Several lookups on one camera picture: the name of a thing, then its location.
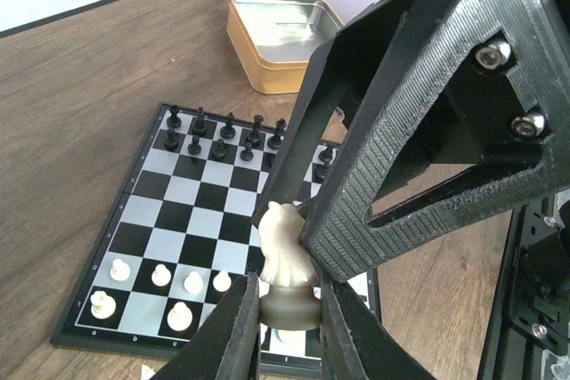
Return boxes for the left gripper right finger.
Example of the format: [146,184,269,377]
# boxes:
[321,277,434,380]

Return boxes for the white chess piece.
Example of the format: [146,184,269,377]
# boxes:
[110,258,131,282]
[90,290,117,319]

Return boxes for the yellow metal tin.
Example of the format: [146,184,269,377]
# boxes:
[226,0,343,95]

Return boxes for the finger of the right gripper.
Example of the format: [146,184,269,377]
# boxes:
[252,0,413,224]

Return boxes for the black white chessboard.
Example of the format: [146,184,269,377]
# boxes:
[48,101,382,376]

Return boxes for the black chess piece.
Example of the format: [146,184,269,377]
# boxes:
[267,117,287,150]
[313,162,331,183]
[211,138,226,162]
[240,141,254,162]
[220,112,236,140]
[246,114,265,147]
[164,128,179,151]
[167,105,182,129]
[318,144,336,164]
[188,134,201,156]
[191,107,207,137]

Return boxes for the white chess knight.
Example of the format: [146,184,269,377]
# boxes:
[257,201,322,331]

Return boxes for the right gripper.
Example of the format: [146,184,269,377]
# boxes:
[303,0,569,281]

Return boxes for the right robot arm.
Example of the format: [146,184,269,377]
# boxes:
[261,0,569,379]

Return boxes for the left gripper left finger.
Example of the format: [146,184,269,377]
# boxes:
[153,273,261,380]

